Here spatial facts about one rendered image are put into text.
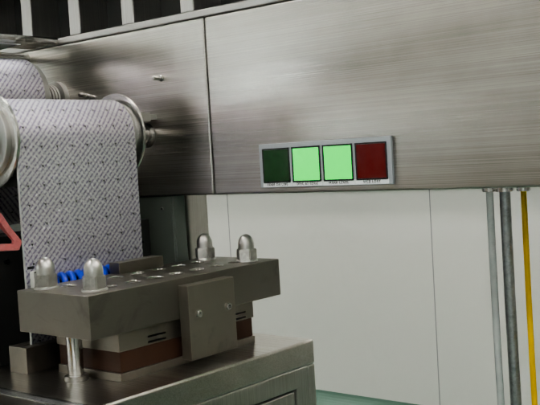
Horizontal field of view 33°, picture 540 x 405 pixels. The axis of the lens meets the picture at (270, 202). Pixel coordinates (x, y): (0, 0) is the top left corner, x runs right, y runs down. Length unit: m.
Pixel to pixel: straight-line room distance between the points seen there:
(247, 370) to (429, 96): 0.48
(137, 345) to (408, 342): 2.92
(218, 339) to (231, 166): 0.30
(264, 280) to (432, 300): 2.60
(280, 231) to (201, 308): 3.15
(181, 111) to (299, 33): 0.29
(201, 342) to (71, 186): 0.33
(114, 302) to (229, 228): 3.46
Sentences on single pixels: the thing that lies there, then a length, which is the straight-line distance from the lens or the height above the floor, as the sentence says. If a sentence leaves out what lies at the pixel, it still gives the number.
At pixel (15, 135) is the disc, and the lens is 1.41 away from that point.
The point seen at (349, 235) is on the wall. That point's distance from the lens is 4.25.
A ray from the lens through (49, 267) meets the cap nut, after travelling 1.35.
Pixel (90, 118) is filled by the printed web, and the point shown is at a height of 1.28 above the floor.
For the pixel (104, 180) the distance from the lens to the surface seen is 1.52.
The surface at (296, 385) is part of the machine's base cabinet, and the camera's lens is 1.49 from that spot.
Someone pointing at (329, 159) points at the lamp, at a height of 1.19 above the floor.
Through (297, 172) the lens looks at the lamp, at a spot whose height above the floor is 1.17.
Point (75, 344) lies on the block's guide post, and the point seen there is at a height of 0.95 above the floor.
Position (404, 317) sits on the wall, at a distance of 4.15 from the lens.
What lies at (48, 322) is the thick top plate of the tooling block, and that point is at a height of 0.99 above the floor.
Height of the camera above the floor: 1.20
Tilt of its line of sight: 3 degrees down
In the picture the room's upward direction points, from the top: 3 degrees counter-clockwise
